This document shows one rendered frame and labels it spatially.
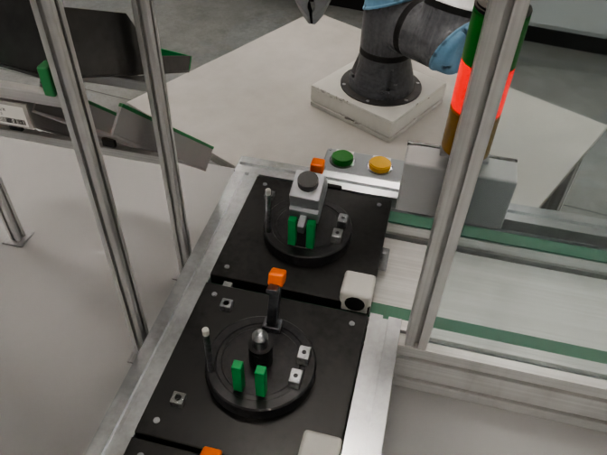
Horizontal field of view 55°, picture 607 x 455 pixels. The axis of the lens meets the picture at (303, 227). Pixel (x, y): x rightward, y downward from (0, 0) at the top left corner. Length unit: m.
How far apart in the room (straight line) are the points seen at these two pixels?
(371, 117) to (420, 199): 0.67
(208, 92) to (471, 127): 1.00
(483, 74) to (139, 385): 0.55
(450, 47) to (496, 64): 0.66
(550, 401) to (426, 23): 0.73
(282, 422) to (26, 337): 0.46
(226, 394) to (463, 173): 0.38
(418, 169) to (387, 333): 0.27
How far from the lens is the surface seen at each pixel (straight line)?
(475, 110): 0.57
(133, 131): 0.83
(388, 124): 1.31
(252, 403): 0.73
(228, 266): 0.89
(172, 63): 0.86
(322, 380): 0.77
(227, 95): 1.48
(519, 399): 0.90
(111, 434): 0.77
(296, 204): 0.85
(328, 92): 1.39
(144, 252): 1.09
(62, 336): 1.00
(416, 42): 1.25
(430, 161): 0.65
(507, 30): 0.53
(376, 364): 0.81
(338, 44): 1.72
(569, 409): 0.92
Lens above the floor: 1.63
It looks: 44 degrees down
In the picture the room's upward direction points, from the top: 2 degrees clockwise
